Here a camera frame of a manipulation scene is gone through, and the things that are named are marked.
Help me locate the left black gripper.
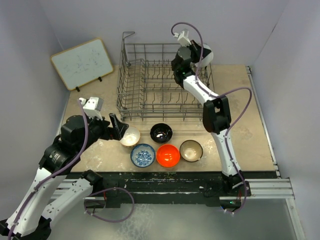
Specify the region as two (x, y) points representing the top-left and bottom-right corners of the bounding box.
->
(77, 111), (128, 153)

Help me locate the white ceramic bowl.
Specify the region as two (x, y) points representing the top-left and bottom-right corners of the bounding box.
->
(195, 43), (214, 68)

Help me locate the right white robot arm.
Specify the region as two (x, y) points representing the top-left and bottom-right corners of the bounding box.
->
(171, 40), (248, 197)

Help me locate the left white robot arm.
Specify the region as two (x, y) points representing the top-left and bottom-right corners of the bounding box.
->
(0, 113), (129, 240)

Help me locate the beige white bowl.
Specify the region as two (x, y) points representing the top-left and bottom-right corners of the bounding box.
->
(120, 126), (141, 147)

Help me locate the blue white patterned bowl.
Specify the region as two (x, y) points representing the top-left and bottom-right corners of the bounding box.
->
(130, 143), (156, 168)

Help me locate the black glossy bowl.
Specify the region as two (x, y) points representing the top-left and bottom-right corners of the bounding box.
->
(150, 123), (173, 144)

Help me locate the orange bowl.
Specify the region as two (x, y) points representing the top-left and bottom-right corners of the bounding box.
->
(156, 144), (181, 168)

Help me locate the brown rimmed cream bowl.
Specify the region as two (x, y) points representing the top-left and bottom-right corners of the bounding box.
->
(179, 139), (204, 162)

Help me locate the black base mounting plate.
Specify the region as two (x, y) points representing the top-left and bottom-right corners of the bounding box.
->
(67, 171), (251, 207)

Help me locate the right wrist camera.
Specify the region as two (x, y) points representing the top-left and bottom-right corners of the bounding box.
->
(173, 28), (191, 47)

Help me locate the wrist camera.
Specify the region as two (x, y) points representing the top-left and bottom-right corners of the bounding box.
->
(78, 97), (104, 121)
(173, 28), (191, 47)

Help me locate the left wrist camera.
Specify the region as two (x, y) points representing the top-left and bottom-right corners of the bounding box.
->
(78, 97), (104, 121)

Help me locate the grey wire dish rack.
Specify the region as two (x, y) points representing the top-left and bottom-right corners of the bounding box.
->
(116, 31), (203, 121)

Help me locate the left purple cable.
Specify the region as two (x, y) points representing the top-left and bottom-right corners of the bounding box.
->
(7, 98), (136, 240)

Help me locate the purple cable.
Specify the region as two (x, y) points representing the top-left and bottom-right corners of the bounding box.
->
(7, 98), (136, 240)
(171, 21), (253, 216)

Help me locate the small whiteboard with wood frame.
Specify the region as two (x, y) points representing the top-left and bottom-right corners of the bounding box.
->
(50, 38), (114, 91)

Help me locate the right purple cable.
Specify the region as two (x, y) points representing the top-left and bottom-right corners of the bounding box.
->
(171, 21), (253, 216)

